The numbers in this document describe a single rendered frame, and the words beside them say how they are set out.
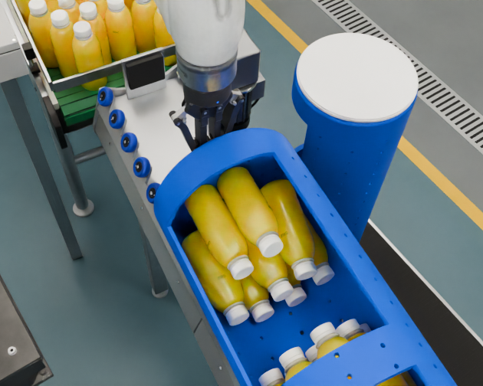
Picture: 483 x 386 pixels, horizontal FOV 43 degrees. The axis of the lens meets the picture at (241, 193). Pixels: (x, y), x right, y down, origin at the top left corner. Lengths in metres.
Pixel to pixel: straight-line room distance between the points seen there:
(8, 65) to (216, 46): 0.73
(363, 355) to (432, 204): 1.74
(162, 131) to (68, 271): 1.02
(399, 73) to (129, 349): 1.28
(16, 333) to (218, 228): 0.36
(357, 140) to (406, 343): 0.61
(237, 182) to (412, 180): 1.60
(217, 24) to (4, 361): 0.60
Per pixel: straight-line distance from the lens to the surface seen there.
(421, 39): 3.21
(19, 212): 2.52
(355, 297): 1.14
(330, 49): 1.50
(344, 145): 1.42
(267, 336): 1.16
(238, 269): 1.04
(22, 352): 1.05
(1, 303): 1.09
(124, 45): 1.60
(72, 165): 2.21
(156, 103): 1.51
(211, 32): 0.83
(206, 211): 1.08
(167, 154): 1.41
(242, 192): 1.07
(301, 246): 1.06
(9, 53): 1.47
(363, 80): 1.44
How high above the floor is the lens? 2.04
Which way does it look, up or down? 56 degrees down
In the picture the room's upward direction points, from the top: 4 degrees clockwise
